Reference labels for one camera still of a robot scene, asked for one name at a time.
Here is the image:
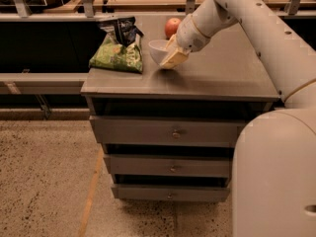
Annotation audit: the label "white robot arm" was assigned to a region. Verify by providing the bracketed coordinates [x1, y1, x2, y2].
[160, 0, 316, 237]

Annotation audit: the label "grey drawer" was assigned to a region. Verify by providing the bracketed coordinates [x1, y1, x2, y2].
[105, 154, 231, 178]
[90, 116, 245, 147]
[111, 184, 230, 202]

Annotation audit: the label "grey drawer cabinet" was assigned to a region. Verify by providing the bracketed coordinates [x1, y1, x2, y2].
[81, 15, 278, 202]

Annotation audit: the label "white bowl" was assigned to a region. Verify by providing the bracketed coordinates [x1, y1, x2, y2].
[148, 39, 168, 66]

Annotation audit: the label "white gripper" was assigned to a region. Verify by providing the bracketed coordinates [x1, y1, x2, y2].
[159, 14, 210, 69]

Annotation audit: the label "top grey drawer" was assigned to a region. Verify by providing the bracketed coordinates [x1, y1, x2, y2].
[90, 116, 245, 147]

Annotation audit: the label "green jalapeno chip bag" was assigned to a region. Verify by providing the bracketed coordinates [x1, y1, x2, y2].
[89, 35, 143, 73]

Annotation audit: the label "middle grey drawer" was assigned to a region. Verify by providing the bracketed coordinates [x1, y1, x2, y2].
[105, 154, 231, 178]

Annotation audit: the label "bottom grey drawer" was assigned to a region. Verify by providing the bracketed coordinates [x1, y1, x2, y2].
[111, 184, 230, 202]

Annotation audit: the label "red apple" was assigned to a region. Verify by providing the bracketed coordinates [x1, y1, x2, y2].
[165, 18, 181, 39]

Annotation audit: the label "dark blue chip bag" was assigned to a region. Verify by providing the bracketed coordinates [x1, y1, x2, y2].
[98, 17, 144, 46]

